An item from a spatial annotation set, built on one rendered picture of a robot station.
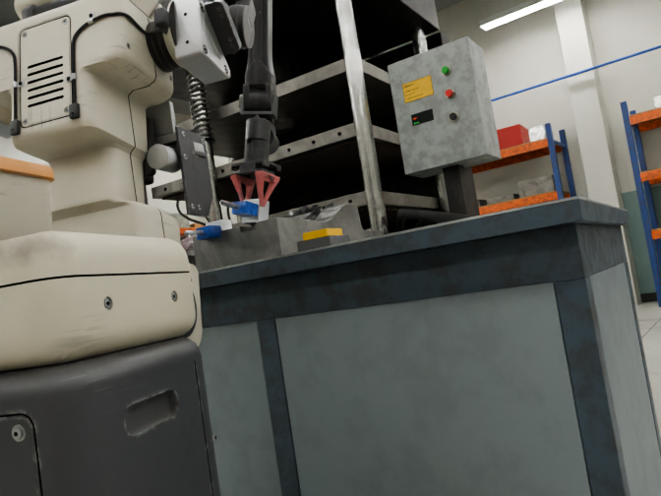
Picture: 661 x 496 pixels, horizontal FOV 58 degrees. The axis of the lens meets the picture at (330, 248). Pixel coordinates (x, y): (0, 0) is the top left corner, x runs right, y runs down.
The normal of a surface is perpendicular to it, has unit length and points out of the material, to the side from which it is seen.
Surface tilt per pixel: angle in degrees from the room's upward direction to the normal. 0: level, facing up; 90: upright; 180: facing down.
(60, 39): 82
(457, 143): 90
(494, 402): 90
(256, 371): 90
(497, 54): 90
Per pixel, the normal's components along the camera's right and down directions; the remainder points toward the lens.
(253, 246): -0.53, 0.03
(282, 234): 0.83, -0.17
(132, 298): 0.95, -0.17
